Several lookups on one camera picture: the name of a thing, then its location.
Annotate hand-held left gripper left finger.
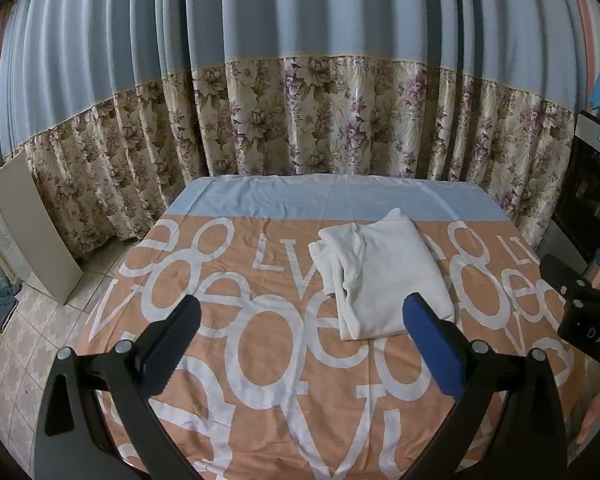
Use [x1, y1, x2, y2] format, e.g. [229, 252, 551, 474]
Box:
[34, 294, 202, 480]

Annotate white fleece garment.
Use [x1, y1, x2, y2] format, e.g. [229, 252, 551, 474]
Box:
[312, 207, 456, 342]

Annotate white board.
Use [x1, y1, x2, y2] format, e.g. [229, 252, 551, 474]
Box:
[0, 152, 85, 306]

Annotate black and white water dispenser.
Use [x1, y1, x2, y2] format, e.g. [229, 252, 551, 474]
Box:
[552, 110, 600, 263]

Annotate floral and blue curtain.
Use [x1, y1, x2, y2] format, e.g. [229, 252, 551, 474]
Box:
[0, 0, 588, 261]

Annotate white cabinet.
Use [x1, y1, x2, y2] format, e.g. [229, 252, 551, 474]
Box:
[0, 180, 31, 281]

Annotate orange and blue printed bedsheet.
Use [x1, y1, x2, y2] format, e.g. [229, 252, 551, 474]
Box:
[82, 175, 588, 480]

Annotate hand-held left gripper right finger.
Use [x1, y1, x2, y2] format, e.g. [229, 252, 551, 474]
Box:
[402, 293, 568, 480]

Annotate blue cloth on floor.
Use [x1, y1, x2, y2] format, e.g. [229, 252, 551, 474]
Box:
[0, 265, 22, 330]

